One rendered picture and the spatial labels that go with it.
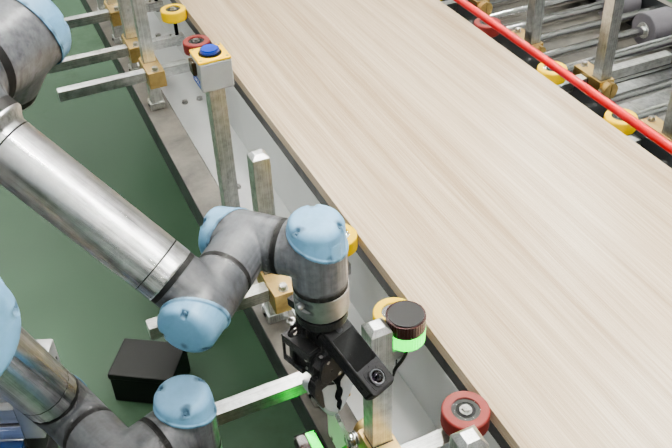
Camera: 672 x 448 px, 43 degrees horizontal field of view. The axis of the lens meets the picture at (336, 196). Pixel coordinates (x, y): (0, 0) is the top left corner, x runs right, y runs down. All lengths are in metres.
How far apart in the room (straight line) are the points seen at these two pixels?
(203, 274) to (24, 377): 0.24
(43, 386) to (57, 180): 0.26
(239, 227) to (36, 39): 0.34
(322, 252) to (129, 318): 1.96
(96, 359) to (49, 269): 0.52
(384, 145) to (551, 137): 0.40
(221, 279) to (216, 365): 1.73
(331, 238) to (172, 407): 0.29
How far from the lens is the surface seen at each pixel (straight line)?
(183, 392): 1.12
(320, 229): 1.04
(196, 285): 1.00
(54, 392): 1.12
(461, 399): 1.45
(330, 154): 1.99
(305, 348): 1.19
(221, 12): 2.73
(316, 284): 1.08
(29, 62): 1.10
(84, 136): 3.95
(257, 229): 1.08
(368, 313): 1.92
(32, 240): 3.40
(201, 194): 2.25
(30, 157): 1.01
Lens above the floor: 2.02
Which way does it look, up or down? 37 degrees down
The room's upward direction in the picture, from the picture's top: 2 degrees counter-clockwise
